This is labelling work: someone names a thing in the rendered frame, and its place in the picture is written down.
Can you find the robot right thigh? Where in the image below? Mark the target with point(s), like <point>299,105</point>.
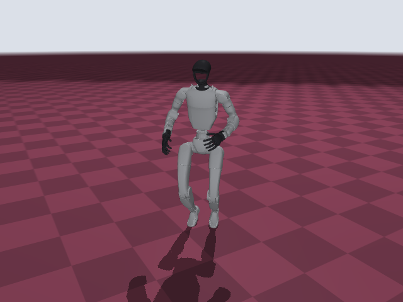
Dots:
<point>184,165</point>

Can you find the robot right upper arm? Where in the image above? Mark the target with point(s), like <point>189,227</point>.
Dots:
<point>178,101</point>

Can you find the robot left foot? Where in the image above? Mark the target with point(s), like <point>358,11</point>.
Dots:
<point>214,219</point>

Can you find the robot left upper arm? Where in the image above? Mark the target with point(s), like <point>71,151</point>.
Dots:
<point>223,98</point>

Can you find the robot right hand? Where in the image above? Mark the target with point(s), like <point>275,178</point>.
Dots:
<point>165,139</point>

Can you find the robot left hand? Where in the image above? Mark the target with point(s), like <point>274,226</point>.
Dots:
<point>216,140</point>

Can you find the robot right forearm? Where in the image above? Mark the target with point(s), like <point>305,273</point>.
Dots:
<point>169,122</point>

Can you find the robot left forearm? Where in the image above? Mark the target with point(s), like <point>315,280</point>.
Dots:
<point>231,126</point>

